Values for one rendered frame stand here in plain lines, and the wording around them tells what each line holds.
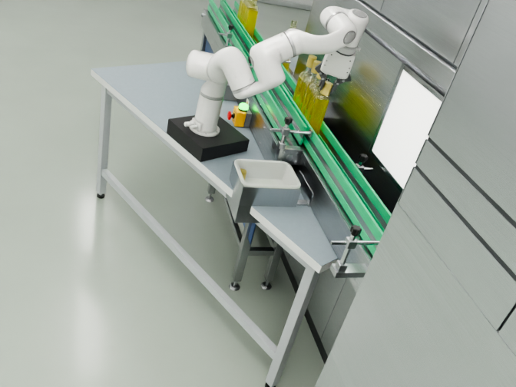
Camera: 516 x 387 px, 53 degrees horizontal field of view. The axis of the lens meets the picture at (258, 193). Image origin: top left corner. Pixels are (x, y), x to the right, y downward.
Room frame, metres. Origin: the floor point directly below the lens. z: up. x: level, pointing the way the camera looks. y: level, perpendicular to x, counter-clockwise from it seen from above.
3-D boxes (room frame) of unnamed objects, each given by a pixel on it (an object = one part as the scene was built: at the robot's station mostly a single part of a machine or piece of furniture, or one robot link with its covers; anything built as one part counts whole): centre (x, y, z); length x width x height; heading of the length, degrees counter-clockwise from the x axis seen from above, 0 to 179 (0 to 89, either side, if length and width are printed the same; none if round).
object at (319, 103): (1.90, -0.14, 0.99); 0.06 x 0.06 x 0.21; 23
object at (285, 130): (1.76, -0.06, 0.95); 0.17 x 0.03 x 0.12; 112
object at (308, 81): (2.00, -0.10, 0.99); 0.06 x 0.06 x 0.21; 23
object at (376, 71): (1.73, -0.36, 1.15); 0.90 x 0.03 x 0.34; 22
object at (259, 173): (1.62, -0.01, 0.80); 0.22 x 0.17 x 0.09; 112
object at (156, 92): (2.38, -0.15, 0.73); 1.58 x 1.52 x 0.04; 49
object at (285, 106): (2.62, 0.22, 0.92); 1.75 x 0.01 x 0.08; 22
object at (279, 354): (1.87, 0.29, 0.36); 1.51 x 0.09 x 0.71; 49
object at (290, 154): (1.77, -0.08, 0.85); 0.09 x 0.04 x 0.07; 112
